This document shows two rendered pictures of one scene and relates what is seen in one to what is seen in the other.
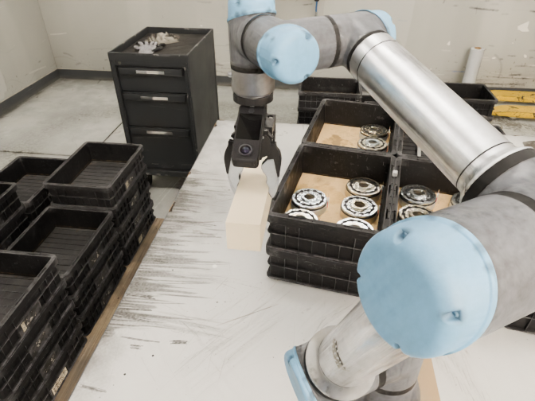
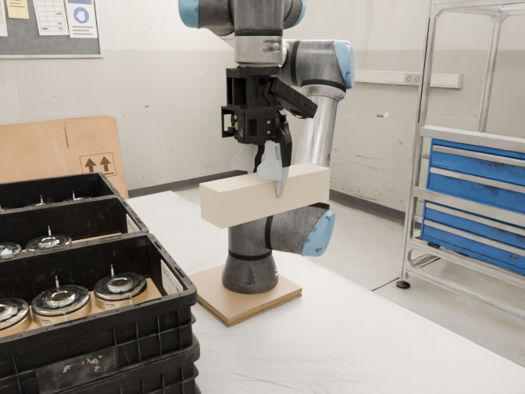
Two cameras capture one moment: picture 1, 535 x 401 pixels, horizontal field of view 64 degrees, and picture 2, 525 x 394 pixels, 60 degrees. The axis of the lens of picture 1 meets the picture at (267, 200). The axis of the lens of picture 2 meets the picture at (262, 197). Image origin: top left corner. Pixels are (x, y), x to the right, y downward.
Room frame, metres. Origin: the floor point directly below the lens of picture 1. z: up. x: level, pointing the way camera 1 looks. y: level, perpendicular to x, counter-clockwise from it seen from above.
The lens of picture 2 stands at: (1.24, 0.55, 1.31)
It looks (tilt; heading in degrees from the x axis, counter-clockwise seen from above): 18 degrees down; 225
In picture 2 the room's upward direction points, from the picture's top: straight up
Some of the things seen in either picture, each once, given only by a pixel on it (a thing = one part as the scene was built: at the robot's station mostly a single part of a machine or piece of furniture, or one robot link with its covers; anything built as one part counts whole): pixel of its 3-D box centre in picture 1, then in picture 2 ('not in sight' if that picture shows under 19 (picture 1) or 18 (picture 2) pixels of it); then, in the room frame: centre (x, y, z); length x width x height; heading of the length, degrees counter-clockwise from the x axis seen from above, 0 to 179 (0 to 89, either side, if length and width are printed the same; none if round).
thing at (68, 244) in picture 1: (67, 269); not in sight; (1.28, 0.83, 0.31); 0.40 x 0.30 x 0.34; 173
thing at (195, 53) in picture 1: (173, 110); not in sight; (2.62, 0.61, 0.45); 0.60 x 0.45 x 0.90; 173
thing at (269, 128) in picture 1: (254, 122); (255, 105); (0.72, 0.02, 1.23); 0.09 x 0.08 x 0.12; 173
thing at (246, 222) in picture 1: (253, 198); (269, 191); (0.70, 0.03, 1.07); 0.24 x 0.06 x 0.06; 173
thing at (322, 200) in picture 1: (309, 198); not in sight; (1.01, -0.12, 0.86); 0.10 x 0.10 x 0.01
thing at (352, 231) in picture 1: (336, 184); (61, 287); (0.99, -0.19, 0.92); 0.40 x 0.30 x 0.02; 163
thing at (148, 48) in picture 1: (146, 47); not in sight; (2.51, 0.70, 0.88); 0.25 x 0.19 x 0.03; 173
